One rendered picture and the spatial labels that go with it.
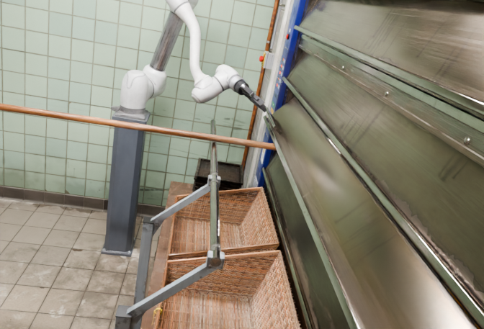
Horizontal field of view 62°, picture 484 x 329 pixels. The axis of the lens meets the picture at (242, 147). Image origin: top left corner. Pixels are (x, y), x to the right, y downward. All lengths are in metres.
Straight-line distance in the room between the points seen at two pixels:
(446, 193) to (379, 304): 0.27
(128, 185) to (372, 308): 2.07
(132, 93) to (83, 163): 1.03
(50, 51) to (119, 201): 1.17
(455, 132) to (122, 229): 2.41
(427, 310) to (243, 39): 2.43
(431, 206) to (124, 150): 2.09
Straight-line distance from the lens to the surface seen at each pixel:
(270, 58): 2.69
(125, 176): 2.73
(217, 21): 2.99
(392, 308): 0.92
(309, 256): 1.50
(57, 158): 3.44
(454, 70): 0.87
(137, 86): 2.54
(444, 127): 0.88
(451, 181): 0.86
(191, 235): 2.24
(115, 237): 2.97
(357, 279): 1.01
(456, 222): 0.81
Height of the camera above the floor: 1.81
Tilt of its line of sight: 20 degrees down
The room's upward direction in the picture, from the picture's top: 11 degrees clockwise
